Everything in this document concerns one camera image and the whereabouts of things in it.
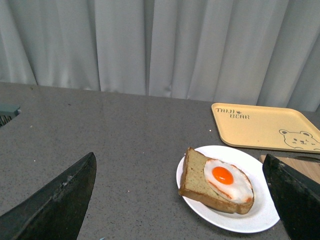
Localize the white round plate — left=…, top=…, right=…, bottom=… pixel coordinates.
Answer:
left=176, top=145, right=280, bottom=233

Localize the bottom bread slice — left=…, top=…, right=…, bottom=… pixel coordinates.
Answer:
left=178, top=147, right=255, bottom=215

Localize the fried egg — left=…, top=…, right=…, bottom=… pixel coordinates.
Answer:
left=203, top=158, right=254, bottom=204

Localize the yellow bear tray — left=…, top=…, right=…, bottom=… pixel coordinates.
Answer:
left=211, top=103, right=320, bottom=153

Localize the grey pleated curtain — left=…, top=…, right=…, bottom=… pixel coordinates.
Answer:
left=0, top=0, right=320, bottom=112

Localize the grey green basket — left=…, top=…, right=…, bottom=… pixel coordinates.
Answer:
left=0, top=103, right=20, bottom=127

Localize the bamboo cutting board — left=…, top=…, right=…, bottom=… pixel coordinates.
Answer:
left=259, top=154, right=320, bottom=185

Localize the metal cutting board handle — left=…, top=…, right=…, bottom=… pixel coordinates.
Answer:
left=295, top=156, right=320, bottom=163

